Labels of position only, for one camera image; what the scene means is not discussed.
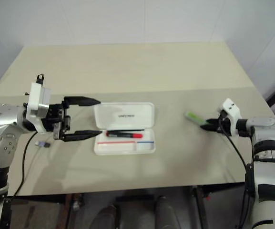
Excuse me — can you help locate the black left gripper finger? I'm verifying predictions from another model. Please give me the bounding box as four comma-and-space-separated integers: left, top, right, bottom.
63, 96, 102, 107
62, 130, 103, 143

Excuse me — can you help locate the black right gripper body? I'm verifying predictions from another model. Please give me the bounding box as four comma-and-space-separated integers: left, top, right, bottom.
217, 113, 234, 137

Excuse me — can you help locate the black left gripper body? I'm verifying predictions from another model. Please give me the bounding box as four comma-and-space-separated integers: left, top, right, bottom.
41, 101, 71, 141

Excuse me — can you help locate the green marker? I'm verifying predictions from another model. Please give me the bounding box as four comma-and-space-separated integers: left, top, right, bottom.
184, 112, 209, 126

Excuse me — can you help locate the red marker with black cap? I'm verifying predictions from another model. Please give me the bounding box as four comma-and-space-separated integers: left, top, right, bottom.
105, 130, 144, 139

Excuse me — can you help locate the white plastic pencil case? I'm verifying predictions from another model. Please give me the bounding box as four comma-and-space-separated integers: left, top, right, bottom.
93, 102, 156, 156

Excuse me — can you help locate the thin black pen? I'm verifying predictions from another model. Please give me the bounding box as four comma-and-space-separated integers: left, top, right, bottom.
106, 128, 145, 132

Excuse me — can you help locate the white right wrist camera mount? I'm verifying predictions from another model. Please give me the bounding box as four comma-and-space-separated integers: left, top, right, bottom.
216, 98, 243, 137

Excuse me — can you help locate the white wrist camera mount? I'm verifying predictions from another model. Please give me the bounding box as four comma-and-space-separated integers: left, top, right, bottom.
23, 74, 52, 133
216, 98, 243, 137

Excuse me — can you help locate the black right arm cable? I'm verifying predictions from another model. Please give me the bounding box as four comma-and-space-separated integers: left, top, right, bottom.
218, 117, 253, 229

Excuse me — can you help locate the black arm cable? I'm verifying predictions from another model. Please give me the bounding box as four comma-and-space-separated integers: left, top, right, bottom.
218, 117, 253, 229
6, 131, 38, 199

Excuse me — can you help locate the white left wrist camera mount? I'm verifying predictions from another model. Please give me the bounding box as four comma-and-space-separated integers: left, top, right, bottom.
23, 74, 52, 133

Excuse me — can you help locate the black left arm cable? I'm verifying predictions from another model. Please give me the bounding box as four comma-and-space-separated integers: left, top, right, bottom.
6, 131, 38, 199

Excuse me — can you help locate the black table frame leg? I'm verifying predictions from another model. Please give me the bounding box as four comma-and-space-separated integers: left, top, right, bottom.
0, 197, 12, 229
191, 186, 210, 229

